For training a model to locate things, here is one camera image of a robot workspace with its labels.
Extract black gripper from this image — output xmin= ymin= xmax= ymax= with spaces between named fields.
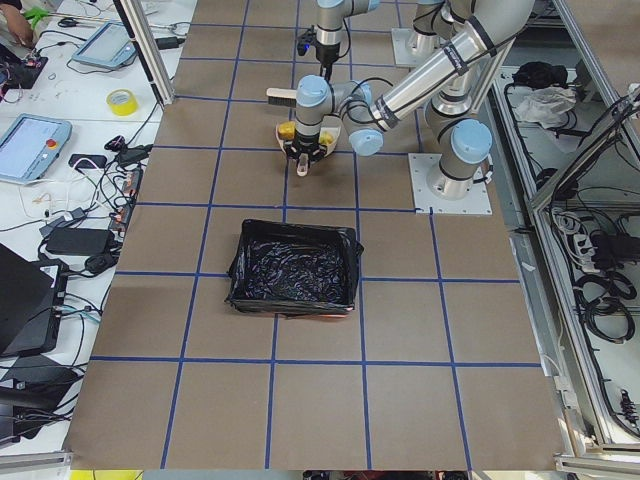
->
xmin=296 ymin=27 xmax=340 ymax=80
xmin=283 ymin=131 xmax=328 ymax=163

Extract brown potato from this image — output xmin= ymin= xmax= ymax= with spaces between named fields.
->
xmin=276 ymin=121 xmax=296 ymax=141

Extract beige hand brush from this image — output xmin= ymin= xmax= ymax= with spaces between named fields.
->
xmin=266 ymin=87 xmax=297 ymax=108

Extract yellow green sponge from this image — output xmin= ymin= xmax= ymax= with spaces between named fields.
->
xmin=319 ymin=129 xmax=335 ymax=146

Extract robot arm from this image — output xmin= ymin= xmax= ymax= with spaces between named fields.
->
xmin=296 ymin=0 xmax=380 ymax=82
xmin=282 ymin=1 xmax=534 ymax=177

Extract pink bin with black bag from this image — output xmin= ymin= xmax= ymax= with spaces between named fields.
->
xmin=226 ymin=219 xmax=364 ymax=317

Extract yellow tape roll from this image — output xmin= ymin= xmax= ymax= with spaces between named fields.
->
xmin=106 ymin=89 xmax=139 ymax=116

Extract power strip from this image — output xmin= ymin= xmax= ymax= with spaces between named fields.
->
xmin=109 ymin=167 xmax=144 ymax=238

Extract black cloth bundle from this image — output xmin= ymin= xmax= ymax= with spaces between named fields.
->
xmin=512 ymin=61 xmax=568 ymax=90

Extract blue teach pendant far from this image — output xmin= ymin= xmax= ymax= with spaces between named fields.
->
xmin=71 ymin=22 xmax=137 ymax=70

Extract blue teach pendant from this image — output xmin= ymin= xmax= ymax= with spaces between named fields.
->
xmin=1 ymin=114 xmax=72 ymax=184
xmin=71 ymin=22 xmax=137 ymax=70

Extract white crumpled cloth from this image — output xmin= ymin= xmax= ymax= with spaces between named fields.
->
xmin=514 ymin=86 xmax=577 ymax=129

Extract black power brick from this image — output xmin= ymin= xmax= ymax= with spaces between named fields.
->
xmin=46 ymin=228 xmax=116 ymax=256

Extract blue teach pendant near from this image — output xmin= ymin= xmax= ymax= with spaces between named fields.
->
xmin=1 ymin=114 xmax=72 ymax=184

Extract black laptop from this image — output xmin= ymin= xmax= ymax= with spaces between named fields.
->
xmin=1 ymin=246 xmax=69 ymax=358

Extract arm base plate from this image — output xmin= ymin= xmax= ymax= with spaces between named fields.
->
xmin=391 ymin=28 xmax=439 ymax=68
xmin=408 ymin=153 xmax=493 ymax=216

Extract aluminium frame post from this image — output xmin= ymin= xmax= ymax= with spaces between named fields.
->
xmin=113 ymin=0 xmax=175 ymax=106

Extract coiled black cables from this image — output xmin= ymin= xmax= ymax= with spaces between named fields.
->
xmin=572 ymin=272 xmax=639 ymax=349

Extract aluminium frame rail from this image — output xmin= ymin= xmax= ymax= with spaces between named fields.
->
xmin=530 ymin=1 xmax=639 ymax=479

